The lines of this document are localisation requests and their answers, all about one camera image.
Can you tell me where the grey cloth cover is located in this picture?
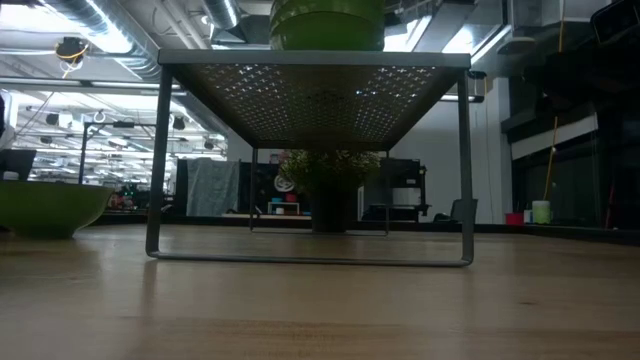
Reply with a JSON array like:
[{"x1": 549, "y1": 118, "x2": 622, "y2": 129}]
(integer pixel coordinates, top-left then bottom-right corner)
[{"x1": 185, "y1": 157, "x2": 242, "y2": 218}]

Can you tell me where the black equipment rack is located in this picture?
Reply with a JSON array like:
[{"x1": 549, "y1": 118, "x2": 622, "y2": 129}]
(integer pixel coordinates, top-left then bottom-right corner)
[{"x1": 360, "y1": 158, "x2": 432, "y2": 223}]

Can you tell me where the dark grey chair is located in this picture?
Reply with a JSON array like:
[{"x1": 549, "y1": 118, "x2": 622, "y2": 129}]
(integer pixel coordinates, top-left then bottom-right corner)
[{"x1": 432, "y1": 198, "x2": 479, "y2": 224}]

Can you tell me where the black ceiling device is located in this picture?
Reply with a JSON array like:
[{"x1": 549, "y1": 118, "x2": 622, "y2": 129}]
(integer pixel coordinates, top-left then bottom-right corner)
[{"x1": 53, "y1": 36, "x2": 91, "y2": 66}]

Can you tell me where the grey perforated metal shelf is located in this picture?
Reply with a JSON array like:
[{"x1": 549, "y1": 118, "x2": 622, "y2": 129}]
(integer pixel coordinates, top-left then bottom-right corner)
[{"x1": 145, "y1": 48, "x2": 475, "y2": 268}]

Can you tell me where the green and white cup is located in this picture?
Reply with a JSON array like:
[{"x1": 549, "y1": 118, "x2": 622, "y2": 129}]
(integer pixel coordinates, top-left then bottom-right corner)
[{"x1": 531, "y1": 199, "x2": 553, "y2": 226}]

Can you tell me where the small white table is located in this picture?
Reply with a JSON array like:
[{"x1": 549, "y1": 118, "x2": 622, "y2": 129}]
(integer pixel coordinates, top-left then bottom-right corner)
[{"x1": 267, "y1": 200, "x2": 301, "y2": 216}]

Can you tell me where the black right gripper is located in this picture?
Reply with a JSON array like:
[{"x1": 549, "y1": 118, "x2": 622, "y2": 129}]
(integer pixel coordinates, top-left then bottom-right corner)
[{"x1": 591, "y1": 0, "x2": 640, "y2": 46}]

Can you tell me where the black aluminium table frame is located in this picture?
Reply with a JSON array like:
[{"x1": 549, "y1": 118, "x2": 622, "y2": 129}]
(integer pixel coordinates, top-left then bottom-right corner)
[{"x1": 94, "y1": 213, "x2": 640, "y2": 247}]

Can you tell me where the black stand frame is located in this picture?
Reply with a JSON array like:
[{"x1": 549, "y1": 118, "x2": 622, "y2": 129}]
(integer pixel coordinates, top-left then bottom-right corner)
[{"x1": 78, "y1": 121, "x2": 157, "y2": 186}]

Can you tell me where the potted green artificial plant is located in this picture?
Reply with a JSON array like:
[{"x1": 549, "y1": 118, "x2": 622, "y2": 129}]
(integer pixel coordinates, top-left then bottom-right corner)
[{"x1": 281, "y1": 148, "x2": 382, "y2": 234}]

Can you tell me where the dark monitor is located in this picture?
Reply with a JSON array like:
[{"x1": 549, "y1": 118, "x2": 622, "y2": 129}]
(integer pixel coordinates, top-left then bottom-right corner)
[{"x1": 0, "y1": 148, "x2": 38, "y2": 182}]

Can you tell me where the yellow hanging cable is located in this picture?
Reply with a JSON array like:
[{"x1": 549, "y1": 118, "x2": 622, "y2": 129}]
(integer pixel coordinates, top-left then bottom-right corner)
[{"x1": 542, "y1": 0, "x2": 567, "y2": 202}]

